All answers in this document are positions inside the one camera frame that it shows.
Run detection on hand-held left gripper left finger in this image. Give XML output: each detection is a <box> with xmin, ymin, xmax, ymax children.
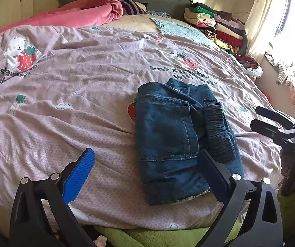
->
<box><xmin>9</xmin><ymin>148</ymin><xmax>96</xmax><ymax>247</ymax></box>

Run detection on white crumpled cloth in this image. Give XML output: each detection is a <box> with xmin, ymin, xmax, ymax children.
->
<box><xmin>245</xmin><ymin>65</ymin><xmax>263</xmax><ymax>80</ymax></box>

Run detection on dark red cloth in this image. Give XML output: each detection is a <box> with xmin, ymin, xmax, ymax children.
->
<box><xmin>234</xmin><ymin>54</ymin><xmax>260</xmax><ymax>69</ymax></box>

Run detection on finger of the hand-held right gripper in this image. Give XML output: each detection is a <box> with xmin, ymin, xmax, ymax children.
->
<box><xmin>255</xmin><ymin>106</ymin><xmax>295</xmax><ymax>132</ymax></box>
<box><xmin>250</xmin><ymin>119</ymin><xmax>295</xmax><ymax>147</ymax></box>

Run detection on cream curtain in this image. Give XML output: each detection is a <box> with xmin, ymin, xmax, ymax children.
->
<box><xmin>245</xmin><ymin>0</ymin><xmax>289</xmax><ymax>62</ymax></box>

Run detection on beige bed sheet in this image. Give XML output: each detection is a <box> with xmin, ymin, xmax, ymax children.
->
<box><xmin>103</xmin><ymin>14</ymin><xmax>163</xmax><ymax>33</ymax></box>

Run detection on pile of folded clothes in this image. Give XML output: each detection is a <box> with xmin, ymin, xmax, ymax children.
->
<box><xmin>183</xmin><ymin>2</ymin><xmax>248</xmax><ymax>54</ymax></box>

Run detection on green blanket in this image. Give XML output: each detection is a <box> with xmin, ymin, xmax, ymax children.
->
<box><xmin>93</xmin><ymin>221</ymin><xmax>243</xmax><ymax>247</ymax></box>

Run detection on printed pink-grey blanket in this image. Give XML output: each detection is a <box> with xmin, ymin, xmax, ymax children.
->
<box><xmin>0</xmin><ymin>25</ymin><xmax>284</xmax><ymax>231</ymax></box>

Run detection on pink quilt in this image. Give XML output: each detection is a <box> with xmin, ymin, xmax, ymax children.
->
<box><xmin>0</xmin><ymin>0</ymin><xmax>123</xmax><ymax>54</ymax></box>

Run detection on blue denim pants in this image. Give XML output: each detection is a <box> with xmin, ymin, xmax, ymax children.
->
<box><xmin>135</xmin><ymin>78</ymin><xmax>243</xmax><ymax>206</ymax></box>

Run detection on light blue cloth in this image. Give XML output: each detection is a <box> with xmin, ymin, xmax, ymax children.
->
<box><xmin>150</xmin><ymin>17</ymin><xmax>216</xmax><ymax>47</ymax></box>

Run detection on striped cloth on sill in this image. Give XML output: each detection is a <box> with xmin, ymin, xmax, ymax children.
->
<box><xmin>264</xmin><ymin>54</ymin><xmax>295</xmax><ymax>108</ymax></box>

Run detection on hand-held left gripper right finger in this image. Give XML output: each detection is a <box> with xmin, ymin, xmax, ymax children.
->
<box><xmin>196</xmin><ymin>149</ymin><xmax>284</xmax><ymax>247</ymax></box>

